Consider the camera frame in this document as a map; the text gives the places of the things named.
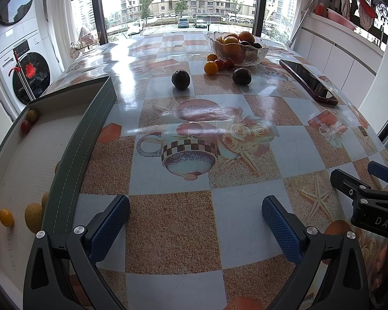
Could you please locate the orange cherry tomato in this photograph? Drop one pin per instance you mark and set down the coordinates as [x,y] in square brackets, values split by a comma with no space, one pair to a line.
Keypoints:
[211,57]

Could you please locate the white washing machine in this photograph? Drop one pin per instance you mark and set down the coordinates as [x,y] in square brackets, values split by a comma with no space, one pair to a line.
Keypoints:
[35,67]

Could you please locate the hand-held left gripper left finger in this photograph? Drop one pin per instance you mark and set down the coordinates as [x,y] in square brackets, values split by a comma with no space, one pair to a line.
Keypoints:
[108,232]

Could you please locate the large dark plum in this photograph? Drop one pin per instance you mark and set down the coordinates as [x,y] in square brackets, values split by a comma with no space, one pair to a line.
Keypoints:
[241,76]

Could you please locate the white dryer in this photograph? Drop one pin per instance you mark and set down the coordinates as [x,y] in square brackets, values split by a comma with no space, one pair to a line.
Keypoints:
[19,3]

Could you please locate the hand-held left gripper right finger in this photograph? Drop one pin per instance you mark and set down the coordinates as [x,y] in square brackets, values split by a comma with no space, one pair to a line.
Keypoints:
[281,232]

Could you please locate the small dark plum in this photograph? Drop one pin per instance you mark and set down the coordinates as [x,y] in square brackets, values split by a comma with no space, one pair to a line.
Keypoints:
[180,79]

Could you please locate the yellow-orange cherry tomato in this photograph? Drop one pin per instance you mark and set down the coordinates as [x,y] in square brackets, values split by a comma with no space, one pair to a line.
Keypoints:
[210,67]

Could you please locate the red bottle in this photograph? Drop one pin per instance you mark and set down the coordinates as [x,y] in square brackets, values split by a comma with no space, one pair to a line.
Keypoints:
[320,9]

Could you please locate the white cabinet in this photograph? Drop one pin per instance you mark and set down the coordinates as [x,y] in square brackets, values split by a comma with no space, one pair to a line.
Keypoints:
[339,67]

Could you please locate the red hanging cloth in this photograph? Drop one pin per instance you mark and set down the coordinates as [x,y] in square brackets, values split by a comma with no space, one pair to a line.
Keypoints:
[368,11]

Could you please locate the white hanging cloth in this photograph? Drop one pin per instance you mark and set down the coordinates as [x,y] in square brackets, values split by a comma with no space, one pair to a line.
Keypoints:
[345,6]

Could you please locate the large orange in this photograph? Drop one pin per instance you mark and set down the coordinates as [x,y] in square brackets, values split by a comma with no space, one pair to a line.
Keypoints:
[245,36]

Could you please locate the white pole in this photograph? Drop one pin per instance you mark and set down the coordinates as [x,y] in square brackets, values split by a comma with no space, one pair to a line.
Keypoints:
[305,16]

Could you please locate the clear glass fruit bowl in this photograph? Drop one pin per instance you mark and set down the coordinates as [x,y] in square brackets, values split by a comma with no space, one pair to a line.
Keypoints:
[249,58]

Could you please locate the black phone in red case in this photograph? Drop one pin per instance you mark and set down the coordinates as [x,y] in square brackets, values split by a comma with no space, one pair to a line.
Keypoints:
[307,77]

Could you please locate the dark parked car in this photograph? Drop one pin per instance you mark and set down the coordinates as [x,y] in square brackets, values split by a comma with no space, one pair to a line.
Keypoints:
[200,23]

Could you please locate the grey rectangular tray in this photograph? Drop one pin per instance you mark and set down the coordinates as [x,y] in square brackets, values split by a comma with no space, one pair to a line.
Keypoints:
[93,129]

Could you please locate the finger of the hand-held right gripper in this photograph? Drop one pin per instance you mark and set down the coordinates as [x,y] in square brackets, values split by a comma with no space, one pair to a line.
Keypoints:
[381,171]
[346,180]

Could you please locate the pink basin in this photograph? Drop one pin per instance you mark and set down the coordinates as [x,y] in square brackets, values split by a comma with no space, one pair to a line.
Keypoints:
[341,19]

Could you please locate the yellow cherry tomato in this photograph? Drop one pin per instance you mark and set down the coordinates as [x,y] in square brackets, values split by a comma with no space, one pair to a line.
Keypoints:
[6,217]

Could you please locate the red cherry tomato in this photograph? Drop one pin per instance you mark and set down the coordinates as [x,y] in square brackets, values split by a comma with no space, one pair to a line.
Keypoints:
[219,65]
[228,64]
[26,126]

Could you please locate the small green-brown plum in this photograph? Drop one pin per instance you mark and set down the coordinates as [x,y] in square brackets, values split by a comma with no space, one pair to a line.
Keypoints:
[32,116]

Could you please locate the yellow-green plum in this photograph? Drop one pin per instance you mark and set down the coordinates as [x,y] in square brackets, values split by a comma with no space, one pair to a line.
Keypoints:
[34,217]

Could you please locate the blue parked car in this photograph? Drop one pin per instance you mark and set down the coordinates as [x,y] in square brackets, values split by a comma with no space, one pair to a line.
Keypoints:
[183,23]

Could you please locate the paper-wrapped bouquet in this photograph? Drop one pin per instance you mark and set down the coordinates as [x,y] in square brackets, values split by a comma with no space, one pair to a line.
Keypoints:
[84,38]

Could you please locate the white parked car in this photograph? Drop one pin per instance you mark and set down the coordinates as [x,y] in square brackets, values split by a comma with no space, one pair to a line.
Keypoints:
[135,29]

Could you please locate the white curtain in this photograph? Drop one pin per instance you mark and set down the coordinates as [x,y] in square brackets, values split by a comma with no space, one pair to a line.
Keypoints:
[58,16]

